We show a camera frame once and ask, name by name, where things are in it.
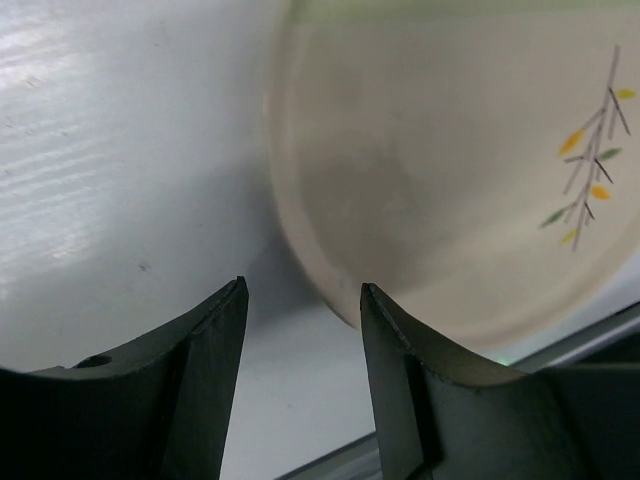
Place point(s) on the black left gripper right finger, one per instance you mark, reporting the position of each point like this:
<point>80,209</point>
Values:
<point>475,415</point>

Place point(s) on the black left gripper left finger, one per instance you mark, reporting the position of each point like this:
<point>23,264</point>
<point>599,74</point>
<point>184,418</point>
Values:
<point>156,407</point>

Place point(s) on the beige round plate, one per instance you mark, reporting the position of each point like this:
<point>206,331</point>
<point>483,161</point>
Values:
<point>477,160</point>

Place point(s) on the aluminium table rail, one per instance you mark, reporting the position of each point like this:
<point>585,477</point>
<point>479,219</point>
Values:
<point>450,425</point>

